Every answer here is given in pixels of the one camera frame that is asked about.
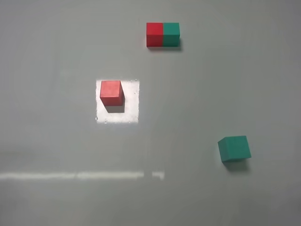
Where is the red foam cube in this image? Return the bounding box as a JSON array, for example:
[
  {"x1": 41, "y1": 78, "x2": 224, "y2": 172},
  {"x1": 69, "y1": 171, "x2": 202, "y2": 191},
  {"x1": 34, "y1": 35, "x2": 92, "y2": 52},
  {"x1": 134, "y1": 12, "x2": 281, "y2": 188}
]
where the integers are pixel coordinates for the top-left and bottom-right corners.
[{"x1": 100, "y1": 81, "x2": 124, "y2": 106}]

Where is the green foam cube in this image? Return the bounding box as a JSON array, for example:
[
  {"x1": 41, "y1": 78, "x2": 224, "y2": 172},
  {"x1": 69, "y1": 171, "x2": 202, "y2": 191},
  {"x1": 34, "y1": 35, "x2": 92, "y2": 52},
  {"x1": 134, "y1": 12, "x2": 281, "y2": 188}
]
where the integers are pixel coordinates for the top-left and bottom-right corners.
[{"x1": 218, "y1": 136, "x2": 252, "y2": 162}]

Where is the red template cube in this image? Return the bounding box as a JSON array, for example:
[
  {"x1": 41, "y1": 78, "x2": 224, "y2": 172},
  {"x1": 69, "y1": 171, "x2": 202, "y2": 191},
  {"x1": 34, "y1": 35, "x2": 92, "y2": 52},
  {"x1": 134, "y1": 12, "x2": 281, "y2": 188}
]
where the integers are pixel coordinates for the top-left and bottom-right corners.
[{"x1": 146, "y1": 23, "x2": 164, "y2": 47}]

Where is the green template cube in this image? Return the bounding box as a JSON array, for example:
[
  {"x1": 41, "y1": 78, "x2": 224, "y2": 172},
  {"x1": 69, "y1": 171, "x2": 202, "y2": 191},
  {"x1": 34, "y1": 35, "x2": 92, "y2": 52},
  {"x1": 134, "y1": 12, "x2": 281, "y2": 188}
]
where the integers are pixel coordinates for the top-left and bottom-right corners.
[{"x1": 163, "y1": 23, "x2": 180, "y2": 47}]

